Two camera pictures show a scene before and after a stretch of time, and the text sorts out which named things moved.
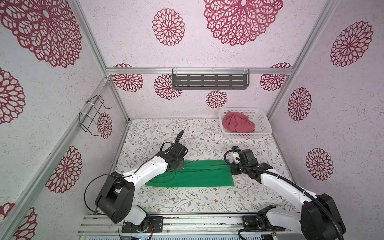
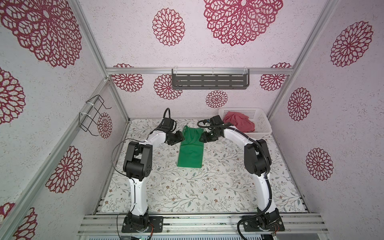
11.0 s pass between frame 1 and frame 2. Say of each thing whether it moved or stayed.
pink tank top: stayed
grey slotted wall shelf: stayed
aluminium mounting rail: stayed
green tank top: moved
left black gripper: moved
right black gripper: moved
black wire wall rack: stayed
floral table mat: stayed
